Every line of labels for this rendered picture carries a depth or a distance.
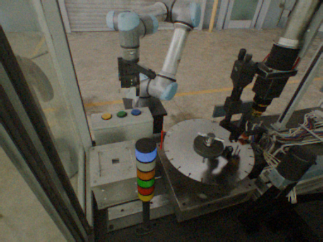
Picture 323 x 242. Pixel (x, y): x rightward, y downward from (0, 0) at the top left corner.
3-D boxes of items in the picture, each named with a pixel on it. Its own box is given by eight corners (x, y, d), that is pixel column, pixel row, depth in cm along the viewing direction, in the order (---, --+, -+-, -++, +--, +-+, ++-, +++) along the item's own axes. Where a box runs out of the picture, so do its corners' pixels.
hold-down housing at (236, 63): (225, 116, 64) (244, 57, 51) (220, 108, 67) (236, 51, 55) (240, 116, 64) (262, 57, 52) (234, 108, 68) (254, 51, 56)
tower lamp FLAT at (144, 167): (138, 174, 41) (137, 165, 39) (134, 158, 44) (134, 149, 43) (158, 169, 42) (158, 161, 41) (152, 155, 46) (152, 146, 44)
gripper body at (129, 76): (118, 81, 84) (116, 54, 76) (137, 80, 86) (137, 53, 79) (121, 89, 78) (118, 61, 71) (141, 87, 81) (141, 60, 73)
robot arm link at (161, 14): (163, -4, 109) (102, 5, 76) (180, -1, 105) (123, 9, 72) (163, 19, 116) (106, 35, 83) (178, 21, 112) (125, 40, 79)
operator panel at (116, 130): (97, 152, 91) (91, 128, 82) (96, 137, 99) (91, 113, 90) (152, 142, 99) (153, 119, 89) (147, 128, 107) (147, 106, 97)
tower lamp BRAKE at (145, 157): (137, 164, 39) (137, 154, 37) (134, 149, 42) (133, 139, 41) (158, 160, 40) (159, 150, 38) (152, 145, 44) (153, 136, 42)
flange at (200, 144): (205, 132, 76) (206, 126, 75) (229, 147, 70) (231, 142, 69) (187, 144, 70) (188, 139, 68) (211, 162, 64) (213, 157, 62)
